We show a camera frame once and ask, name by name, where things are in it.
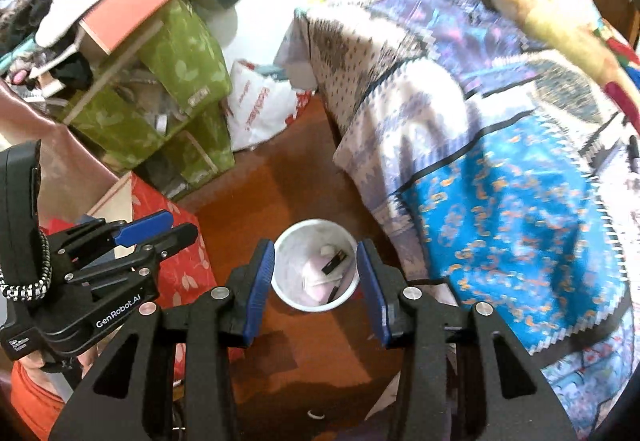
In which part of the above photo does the green leaf-print bag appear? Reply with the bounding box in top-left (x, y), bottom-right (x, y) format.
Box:
top-left (58, 0), bottom-right (234, 201)

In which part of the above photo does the red patterned box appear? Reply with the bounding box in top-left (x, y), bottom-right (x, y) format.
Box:
top-left (41, 171), bottom-right (219, 379)

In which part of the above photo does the blue patchwork bedsheet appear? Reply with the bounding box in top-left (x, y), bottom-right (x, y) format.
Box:
top-left (276, 0), bottom-right (639, 440)

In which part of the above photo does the colourful heart fleece blanket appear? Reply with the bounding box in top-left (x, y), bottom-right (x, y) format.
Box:
top-left (482, 0), bottom-right (639, 128)

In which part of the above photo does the white printed plastic bag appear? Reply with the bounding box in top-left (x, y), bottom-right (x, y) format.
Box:
top-left (222, 60), bottom-right (314, 152)

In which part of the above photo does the white trash bucket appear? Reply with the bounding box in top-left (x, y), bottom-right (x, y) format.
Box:
top-left (271, 219), bottom-right (359, 313)

